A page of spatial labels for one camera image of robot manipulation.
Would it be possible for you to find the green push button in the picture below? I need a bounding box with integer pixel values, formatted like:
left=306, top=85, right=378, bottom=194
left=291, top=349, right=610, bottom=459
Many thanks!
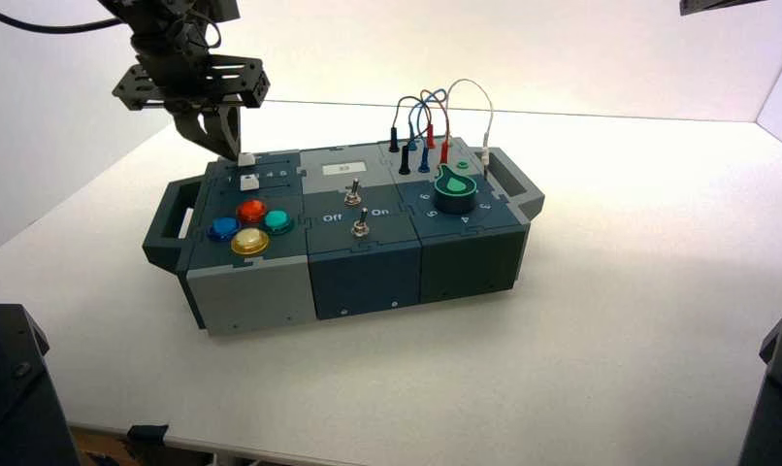
left=263, top=209, right=295, bottom=236

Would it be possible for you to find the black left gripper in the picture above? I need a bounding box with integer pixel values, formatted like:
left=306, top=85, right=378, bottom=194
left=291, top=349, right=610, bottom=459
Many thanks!
left=113, top=54, right=271, bottom=162

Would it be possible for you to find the green marked rotary knob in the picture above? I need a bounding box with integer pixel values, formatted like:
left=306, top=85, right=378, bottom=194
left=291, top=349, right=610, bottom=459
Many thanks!
left=433, top=163, right=478, bottom=216

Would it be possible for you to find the red jumper cable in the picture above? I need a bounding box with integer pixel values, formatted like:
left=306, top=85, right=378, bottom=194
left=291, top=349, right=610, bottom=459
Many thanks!
left=419, top=89, right=452, bottom=166

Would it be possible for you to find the yellow push button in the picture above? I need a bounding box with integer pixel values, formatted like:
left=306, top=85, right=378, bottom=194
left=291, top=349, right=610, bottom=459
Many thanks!
left=230, top=228, right=271, bottom=258

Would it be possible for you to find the red push button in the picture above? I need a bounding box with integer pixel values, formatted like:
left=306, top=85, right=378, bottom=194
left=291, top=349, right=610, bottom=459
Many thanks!
left=236, top=199, right=268, bottom=225

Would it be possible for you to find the blue grey task box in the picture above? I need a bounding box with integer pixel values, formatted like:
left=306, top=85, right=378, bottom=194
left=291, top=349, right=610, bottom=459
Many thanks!
left=142, top=136, right=546, bottom=337

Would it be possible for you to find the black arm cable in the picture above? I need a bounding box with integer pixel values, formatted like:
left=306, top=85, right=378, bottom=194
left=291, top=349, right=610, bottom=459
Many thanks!
left=0, top=1, right=123, bottom=35

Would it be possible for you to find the black table clamp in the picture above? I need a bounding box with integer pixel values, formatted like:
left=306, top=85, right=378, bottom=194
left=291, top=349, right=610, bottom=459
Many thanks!
left=126, top=423, right=171, bottom=446

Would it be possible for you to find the black jumper cable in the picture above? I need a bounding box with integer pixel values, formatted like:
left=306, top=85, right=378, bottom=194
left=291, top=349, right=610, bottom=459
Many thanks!
left=388, top=96, right=426, bottom=176

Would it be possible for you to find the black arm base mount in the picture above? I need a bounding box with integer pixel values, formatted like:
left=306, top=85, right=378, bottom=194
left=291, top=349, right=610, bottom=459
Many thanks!
left=0, top=303, right=81, bottom=466
left=736, top=310, right=782, bottom=466

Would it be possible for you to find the white jumper cable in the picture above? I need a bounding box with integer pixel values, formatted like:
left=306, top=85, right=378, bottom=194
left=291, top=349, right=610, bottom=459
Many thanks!
left=445, top=78, right=495, bottom=179

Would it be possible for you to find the blue jumper cable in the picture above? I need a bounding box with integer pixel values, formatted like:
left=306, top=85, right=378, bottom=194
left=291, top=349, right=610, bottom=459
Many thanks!
left=407, top=88, right=447, bottom=175

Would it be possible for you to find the blue push button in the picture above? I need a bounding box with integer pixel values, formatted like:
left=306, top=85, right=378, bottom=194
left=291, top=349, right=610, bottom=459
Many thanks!
left=207, top=216, right=242, bottom=244

